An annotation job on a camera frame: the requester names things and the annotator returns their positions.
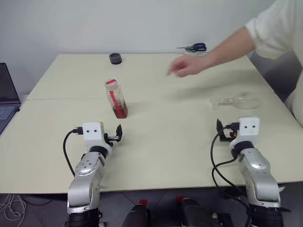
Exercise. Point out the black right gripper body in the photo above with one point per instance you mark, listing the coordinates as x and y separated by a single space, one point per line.
227 136

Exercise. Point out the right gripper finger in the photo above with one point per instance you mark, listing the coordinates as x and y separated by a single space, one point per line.
220 130

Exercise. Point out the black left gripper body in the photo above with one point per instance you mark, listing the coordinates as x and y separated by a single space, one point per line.
110 138

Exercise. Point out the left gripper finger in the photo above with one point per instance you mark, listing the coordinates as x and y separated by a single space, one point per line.
119 133

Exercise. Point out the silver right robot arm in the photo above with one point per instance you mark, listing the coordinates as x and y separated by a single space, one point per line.
258 175

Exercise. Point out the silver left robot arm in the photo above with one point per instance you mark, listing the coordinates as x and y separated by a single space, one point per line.
85 179

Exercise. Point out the person's bare forearm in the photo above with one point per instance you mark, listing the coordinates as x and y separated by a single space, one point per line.
227 49

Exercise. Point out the person's bare hand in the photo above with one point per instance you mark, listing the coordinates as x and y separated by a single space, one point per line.
189 66

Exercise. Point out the clear bottle with red tape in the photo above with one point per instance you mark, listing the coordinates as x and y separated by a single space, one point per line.
117 106

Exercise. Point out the clear glass flask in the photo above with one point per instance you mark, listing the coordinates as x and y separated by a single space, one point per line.
246 100

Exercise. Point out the small red cap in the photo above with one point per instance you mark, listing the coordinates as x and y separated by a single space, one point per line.
143 202

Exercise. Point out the black round lid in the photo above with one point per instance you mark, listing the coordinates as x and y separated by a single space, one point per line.
115 58

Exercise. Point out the dark rounded shape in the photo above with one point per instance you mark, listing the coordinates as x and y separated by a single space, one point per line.
195 214
137 216

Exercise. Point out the dark grey laptop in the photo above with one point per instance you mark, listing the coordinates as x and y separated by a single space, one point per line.
6 94

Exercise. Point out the person's white shirt torso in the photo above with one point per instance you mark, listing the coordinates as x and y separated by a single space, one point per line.
279 28

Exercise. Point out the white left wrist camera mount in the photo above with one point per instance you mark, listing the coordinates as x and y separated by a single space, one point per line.
93 133

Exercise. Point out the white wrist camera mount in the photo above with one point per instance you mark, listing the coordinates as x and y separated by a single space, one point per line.
93 133
248 126

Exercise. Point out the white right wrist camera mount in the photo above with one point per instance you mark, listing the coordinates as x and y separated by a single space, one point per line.
248 126

